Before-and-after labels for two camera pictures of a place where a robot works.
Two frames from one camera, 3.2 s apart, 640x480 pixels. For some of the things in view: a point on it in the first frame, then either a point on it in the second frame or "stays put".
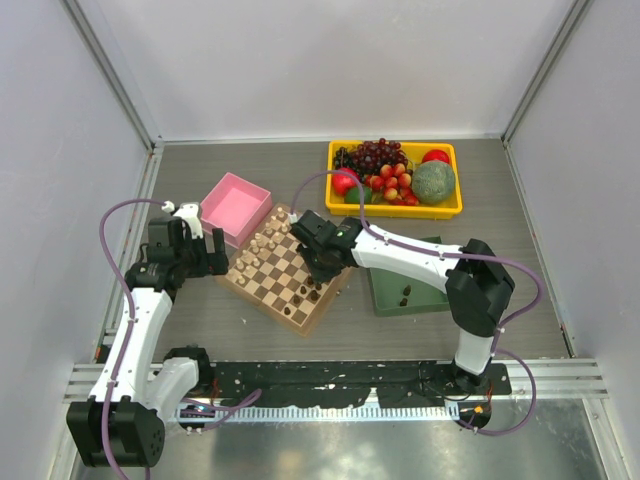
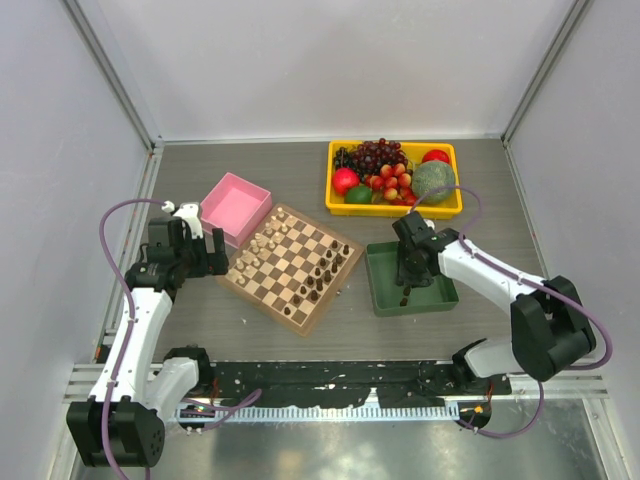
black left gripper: x=214 y=263 stays put
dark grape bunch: x=369 y=156 stays put
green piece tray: x=394 y=294 stays put
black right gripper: x=318 y=276 to x=403 y=276
